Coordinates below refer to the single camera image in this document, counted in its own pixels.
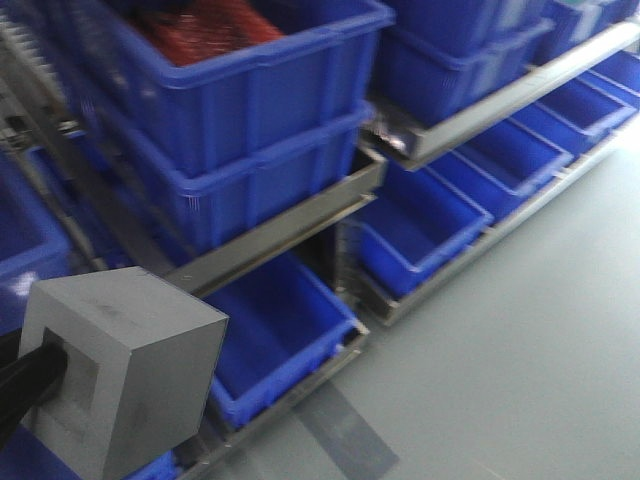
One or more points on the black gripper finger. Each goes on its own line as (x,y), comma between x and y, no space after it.
(25,379)

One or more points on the gray hollow square base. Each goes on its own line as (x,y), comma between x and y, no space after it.
(141,357)

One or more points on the blue bin far left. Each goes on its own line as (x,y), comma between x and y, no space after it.
(33,245)

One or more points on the large blue target bin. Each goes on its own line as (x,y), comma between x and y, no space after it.
(284,323)

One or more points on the blue bin with red items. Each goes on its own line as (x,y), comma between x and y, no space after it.
(211,113)

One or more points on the blue bin on cart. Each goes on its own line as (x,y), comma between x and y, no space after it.
(502,167)
(575,116)
(417,223)

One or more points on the blue stacked bin right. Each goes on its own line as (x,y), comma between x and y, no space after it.
(440,57)

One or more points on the red mesh bag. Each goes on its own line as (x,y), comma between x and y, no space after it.
(189,32)

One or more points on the stainless steel shelf cart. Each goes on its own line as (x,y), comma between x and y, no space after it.
(395,135)

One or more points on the stainless steel rack frame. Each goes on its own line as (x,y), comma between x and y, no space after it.
(31,88)

